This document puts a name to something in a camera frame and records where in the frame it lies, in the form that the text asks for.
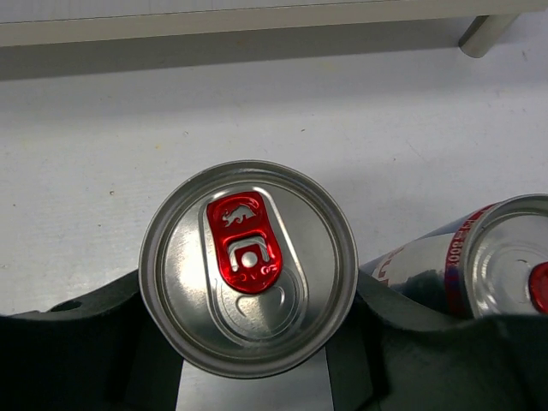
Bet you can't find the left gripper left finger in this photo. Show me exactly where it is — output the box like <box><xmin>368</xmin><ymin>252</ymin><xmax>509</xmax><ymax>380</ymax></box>
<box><xmin>1</xmin><ymin>271</ymin><xmax>183</xmax><ymax>410</ymax></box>

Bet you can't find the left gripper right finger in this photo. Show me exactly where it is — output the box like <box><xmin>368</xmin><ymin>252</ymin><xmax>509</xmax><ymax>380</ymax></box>
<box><xmin>325</xmin><ymin>273</ymin><xmax>547</xmax><ymax>410</ymax></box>

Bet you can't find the blue silver can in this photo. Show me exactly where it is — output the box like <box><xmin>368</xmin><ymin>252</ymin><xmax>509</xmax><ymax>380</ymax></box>
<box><xmin>138</xmin><ymin>160</ymin><xmax>358</xmax><ymax>379</ymax></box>

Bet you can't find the white two-tier shelf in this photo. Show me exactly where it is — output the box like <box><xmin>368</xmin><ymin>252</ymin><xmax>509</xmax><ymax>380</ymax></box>
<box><xmin>1</xmin><ymin>1</ymin><xmax>547</xmax><ymax>47</ymax></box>

